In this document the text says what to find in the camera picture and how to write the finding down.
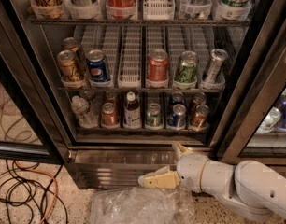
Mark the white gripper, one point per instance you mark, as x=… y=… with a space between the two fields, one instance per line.
x=190 y=171

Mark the dark bottle with white cap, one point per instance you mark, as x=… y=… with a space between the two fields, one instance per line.
x=132 y=115

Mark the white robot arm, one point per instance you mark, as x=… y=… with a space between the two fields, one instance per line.
x=250 y=189

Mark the blue can bottom shelf front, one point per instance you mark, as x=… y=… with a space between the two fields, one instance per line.
x=177 y=116

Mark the blue can shelf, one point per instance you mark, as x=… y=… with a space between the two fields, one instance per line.
x=177 y=98
x=177 y=116

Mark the green can bottom shelf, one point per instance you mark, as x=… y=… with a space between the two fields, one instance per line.
x=153 y=115

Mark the copper can bottom shelf front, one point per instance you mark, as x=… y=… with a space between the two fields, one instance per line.
x=200 y=116

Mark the copper can shelf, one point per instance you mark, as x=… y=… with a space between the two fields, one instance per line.
x=197 y=99
x=200 y=116

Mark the blue can bottom shelf rear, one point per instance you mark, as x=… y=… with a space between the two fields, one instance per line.
x=177 y=98

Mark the copper can bottom shelf rear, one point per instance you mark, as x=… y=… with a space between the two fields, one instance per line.
x=197 y=99

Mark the orange can bottom shelf front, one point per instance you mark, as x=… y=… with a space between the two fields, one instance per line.
x=109 y=114

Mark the right glass fridge door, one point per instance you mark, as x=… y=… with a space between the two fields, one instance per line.
x=255 y=80

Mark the glass fridge door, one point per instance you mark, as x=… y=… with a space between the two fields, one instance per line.
x=29 y=75
x=255 y=80

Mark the green can middle shelf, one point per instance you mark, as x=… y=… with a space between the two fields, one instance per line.
x=187 y=66

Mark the clear plastic water bottle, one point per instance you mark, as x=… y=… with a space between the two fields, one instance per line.
x=84 y=112

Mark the red can middle shelf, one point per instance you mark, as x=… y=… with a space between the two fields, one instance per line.
x=157 y=65

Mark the red can shelf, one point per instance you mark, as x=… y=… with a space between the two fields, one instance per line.
x=157 y=65
x=121 y=9

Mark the left glass fridge door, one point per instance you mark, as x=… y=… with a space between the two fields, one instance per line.
x=29 y=75

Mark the gold can middle shelf front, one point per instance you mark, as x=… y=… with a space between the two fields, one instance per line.
x=69 y=66

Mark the gold can shelf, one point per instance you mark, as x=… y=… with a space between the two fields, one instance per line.
x=71 y=43
x=69 y=66
x=48 y=9

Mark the gold can middle shelf rear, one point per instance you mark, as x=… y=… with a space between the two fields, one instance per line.
x=71 y=43

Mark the empty white tray top shelf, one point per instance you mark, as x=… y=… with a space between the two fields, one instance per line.
x=158 y=9

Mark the red can top shelf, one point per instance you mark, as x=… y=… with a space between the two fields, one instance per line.
x=121 y=9

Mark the gold can top shelf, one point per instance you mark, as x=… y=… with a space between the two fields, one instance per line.
x=48 y=9

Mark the clear plastic bin with wrap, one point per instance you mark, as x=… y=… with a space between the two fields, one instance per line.
x=143 y=206

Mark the white can behind right door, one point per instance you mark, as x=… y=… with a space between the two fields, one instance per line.
x=270 y=121

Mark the silver slim can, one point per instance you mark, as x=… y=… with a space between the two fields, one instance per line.
x=214 y=65

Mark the blue pepsi can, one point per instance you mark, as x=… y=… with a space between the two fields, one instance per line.
x=96 y=61

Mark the blue can behind right door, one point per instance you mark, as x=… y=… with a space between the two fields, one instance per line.
x=281 y=106

